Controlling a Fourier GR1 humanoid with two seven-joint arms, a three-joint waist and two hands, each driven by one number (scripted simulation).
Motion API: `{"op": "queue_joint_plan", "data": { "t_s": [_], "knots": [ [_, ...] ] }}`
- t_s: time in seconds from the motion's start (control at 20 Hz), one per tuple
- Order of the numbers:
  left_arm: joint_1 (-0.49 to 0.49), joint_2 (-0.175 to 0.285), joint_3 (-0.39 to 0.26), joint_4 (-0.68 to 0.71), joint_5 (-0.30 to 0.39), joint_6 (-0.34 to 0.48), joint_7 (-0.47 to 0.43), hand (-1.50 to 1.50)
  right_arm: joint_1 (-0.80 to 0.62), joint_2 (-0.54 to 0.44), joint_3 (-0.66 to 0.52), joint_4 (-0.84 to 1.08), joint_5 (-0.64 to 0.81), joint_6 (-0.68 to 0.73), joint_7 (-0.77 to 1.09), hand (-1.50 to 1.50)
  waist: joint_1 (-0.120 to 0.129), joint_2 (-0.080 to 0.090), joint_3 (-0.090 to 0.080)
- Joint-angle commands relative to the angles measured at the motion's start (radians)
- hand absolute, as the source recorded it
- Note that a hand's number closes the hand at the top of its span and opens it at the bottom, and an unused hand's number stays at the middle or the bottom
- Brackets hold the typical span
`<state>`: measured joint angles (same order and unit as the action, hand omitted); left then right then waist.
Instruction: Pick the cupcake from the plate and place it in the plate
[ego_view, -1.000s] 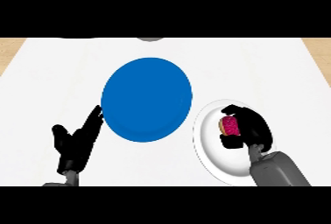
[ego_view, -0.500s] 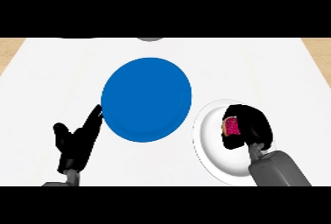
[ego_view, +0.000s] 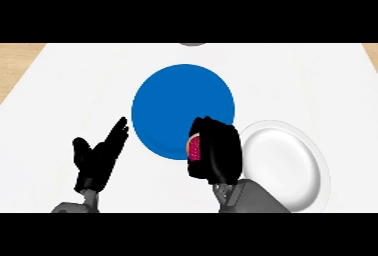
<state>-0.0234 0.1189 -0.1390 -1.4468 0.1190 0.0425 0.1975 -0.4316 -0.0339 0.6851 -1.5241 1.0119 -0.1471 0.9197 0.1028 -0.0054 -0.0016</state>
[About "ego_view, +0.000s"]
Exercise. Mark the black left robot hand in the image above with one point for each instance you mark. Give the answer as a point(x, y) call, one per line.
point(98, 160)

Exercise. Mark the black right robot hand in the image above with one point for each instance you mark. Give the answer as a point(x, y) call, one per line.
point(219, 150)

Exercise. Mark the pink cupcake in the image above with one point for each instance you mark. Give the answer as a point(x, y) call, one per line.
point(195, 148)

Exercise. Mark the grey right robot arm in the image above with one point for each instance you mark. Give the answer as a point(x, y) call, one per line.
point(251, 197)

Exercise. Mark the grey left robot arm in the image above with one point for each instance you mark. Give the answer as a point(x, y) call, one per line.
point(80, 203)

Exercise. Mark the white round plate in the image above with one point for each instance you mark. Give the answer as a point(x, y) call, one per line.
point(285, 163)

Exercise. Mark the blue round plate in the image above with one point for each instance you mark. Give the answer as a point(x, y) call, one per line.
point(177, 106)

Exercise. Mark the grey round object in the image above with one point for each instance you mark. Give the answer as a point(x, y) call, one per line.
point(192, 44)

